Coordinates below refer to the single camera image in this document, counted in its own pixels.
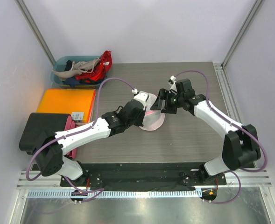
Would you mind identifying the white mesh laundry bag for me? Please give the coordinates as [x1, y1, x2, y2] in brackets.
[139, 93, 165, 131]

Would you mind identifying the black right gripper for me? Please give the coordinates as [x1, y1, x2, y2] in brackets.
[151, 88, 184, 114]

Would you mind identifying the white cup bra in basket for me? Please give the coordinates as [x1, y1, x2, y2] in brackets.
[53, 58, 100, 81]

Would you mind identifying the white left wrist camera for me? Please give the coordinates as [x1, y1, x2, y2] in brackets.
[131, 88, 149, 110]

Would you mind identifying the bright red garment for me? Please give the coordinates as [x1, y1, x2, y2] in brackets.
[75, 50, 113, 84]

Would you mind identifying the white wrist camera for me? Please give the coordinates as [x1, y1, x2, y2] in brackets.
[168, 76, 177, 91]
[131, 88, 149, 110]

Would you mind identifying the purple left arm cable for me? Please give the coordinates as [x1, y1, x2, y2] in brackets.
[26, 77, 138, 203]

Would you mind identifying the teal plastic laundry basket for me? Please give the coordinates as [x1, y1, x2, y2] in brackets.
[51, 56, 101, 89]

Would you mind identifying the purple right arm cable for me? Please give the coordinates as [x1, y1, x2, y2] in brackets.
[176, 70, 268, 205]

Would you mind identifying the black case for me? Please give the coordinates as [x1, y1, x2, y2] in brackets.
[19, 112, 76, 155]

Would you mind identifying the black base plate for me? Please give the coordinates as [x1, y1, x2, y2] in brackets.
[71, 162, 226, 192]

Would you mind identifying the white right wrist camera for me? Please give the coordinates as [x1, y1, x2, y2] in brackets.
[168, 76, 177, 91]

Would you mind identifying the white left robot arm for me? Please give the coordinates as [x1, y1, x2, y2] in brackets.
[34, 98, 146, 186]

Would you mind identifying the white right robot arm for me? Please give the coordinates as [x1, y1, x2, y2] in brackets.
[151, 79, 261, 184]

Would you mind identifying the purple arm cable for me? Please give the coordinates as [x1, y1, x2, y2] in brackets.
[26, 77, 138, 203]
[176, 70, 268, 205]

